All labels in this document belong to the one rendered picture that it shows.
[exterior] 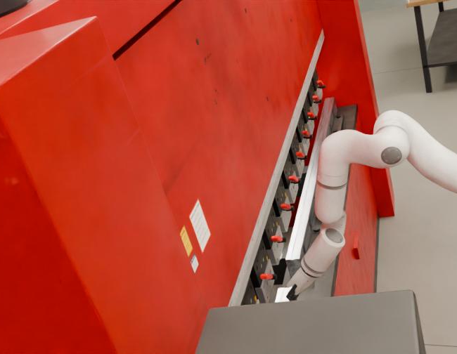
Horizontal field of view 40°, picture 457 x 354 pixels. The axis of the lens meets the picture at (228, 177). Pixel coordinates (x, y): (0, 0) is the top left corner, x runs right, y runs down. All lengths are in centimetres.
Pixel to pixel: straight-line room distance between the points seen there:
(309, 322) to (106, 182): 29
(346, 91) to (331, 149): 225
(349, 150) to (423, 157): 21
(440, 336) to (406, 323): 281
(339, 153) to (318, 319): 110
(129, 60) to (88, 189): 65
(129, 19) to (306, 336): 84
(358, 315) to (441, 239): 346
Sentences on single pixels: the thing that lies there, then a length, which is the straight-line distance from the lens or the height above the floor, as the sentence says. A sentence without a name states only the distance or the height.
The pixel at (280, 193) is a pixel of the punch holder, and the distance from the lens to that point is 231.
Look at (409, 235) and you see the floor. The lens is 424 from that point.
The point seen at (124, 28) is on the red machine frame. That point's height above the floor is 219.
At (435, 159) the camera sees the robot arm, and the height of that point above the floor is 156.
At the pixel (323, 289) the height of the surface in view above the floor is 87.
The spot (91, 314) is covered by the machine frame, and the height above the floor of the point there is 203.
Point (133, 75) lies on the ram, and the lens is 135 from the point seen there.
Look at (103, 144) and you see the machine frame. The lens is 77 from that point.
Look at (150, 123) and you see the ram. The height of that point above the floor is 198.
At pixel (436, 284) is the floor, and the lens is 382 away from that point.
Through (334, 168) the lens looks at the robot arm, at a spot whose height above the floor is 158.
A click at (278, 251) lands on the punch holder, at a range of 218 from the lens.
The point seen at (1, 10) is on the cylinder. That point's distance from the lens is 114.
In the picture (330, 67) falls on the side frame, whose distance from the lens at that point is 397.
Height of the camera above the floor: 242
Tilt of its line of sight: 26 degrees down
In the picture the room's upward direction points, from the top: 18 degrees counter-clockwise
